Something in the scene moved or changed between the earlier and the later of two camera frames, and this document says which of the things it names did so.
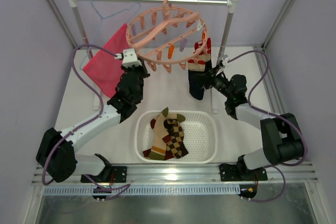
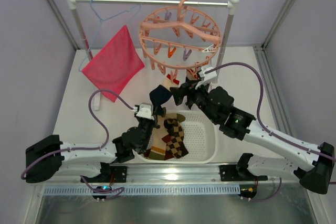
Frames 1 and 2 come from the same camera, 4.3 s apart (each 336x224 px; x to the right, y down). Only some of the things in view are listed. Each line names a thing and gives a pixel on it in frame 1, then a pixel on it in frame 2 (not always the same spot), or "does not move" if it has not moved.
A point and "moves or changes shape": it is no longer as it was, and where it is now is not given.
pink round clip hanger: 167,35 moves or changes shape
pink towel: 104,68 does not move
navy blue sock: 196,78 moves or changes shape
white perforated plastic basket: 200,137 does not move
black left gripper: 139,69 to 151,120
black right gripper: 208,77 to 187,93
